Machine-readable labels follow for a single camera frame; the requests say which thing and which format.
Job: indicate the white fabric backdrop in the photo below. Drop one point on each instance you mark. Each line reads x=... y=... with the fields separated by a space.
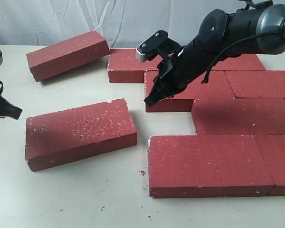
x=123 y=23

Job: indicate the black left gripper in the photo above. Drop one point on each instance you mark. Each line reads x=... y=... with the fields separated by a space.
x=9 y=110

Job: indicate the red brick front large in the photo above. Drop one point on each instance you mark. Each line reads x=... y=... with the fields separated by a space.
x=207 y=166

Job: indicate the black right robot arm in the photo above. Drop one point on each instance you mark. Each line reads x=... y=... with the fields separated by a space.
x=255 y=29

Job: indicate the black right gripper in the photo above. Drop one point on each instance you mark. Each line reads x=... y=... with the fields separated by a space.
x=183 y=67

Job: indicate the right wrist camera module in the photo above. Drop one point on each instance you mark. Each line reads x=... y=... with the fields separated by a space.
x=152 y=46

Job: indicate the small red brick top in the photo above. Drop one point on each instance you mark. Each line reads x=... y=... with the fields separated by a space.
x=67 y=55

